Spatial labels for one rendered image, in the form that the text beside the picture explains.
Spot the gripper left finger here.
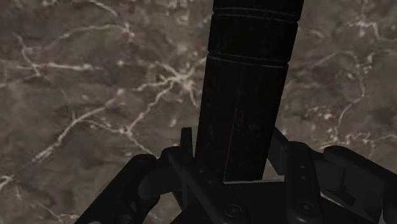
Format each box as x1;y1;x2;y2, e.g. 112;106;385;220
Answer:
73;127;246;224

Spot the black ridged cylinder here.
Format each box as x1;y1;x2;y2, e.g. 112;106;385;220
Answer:
193;0;305;183

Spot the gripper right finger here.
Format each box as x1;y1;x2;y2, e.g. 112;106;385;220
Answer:
267;127;397;224

